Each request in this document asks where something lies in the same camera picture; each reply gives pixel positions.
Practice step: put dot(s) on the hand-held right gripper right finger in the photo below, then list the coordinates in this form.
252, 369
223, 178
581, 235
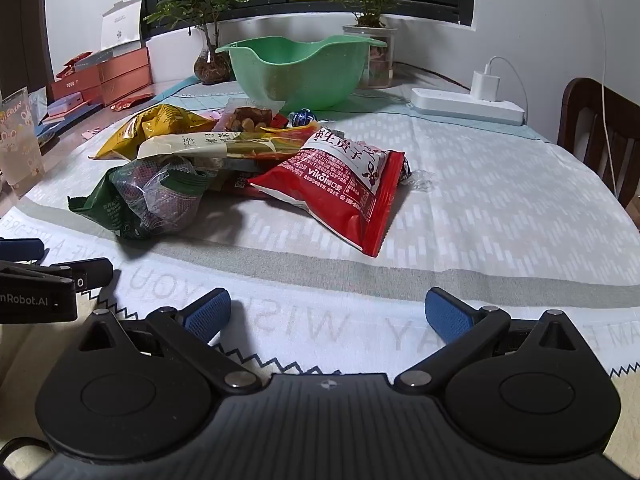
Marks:
447, 314

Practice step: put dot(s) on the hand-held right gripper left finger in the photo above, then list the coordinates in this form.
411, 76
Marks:
207, 316

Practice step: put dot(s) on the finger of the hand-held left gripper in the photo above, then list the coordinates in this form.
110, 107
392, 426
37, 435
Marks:
90, 272
20, 250

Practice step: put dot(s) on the dark green snack bag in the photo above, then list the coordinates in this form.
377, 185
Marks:
135, 200

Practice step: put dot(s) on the clear candy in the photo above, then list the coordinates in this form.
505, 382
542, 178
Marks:
417, 177

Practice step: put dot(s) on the large red snack bag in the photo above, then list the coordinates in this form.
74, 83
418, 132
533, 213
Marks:
345, 185

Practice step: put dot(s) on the yellow snack bag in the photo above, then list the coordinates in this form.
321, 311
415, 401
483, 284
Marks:
160, 122

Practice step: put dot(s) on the long cream snack packet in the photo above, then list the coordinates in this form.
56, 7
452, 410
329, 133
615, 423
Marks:
200, 144

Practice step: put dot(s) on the orange snack packet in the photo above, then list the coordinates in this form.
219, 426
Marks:
290, 129

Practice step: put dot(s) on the clear nut snack packet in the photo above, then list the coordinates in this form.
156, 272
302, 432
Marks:
250, 116

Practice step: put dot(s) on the blue candy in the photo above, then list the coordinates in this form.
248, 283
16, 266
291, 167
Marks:
302, 118

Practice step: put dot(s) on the green plastic bowl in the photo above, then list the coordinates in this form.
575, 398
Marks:
295, 75

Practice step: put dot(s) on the printed clear bag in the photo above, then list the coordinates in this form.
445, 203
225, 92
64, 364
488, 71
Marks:
20, 145

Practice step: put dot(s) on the white patterned tablecloth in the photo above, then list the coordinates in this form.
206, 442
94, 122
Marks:
475, 210

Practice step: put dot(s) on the small pink packet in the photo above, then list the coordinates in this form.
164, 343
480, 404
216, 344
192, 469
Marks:
91, 133

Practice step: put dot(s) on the small lavender box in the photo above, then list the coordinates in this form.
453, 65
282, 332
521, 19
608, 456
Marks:
65, 104

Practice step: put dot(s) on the blue book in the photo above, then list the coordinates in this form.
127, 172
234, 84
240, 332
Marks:
95, 111

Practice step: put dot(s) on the red crinkled packet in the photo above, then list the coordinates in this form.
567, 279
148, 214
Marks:
130, 103

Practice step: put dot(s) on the red flat packet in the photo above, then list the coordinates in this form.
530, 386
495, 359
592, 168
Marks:
75, 64

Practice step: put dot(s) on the large orange drawer box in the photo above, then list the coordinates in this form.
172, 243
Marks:
125, 77

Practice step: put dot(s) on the white power strip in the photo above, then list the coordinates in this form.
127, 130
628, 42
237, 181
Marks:
465, 105

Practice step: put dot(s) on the teal checked mat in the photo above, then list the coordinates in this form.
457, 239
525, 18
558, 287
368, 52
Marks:
380, 105

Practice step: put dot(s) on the dark door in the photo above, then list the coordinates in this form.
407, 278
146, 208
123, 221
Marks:
25, 20

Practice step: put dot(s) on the white charger plug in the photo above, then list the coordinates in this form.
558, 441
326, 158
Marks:
485, 86

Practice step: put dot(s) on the dark wooden chair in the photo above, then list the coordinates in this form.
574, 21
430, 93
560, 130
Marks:
585, 120

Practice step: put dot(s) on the round glass vase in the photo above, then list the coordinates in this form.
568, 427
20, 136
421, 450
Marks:
212, 67

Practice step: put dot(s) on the dark window frame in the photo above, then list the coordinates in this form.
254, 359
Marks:
430, 7

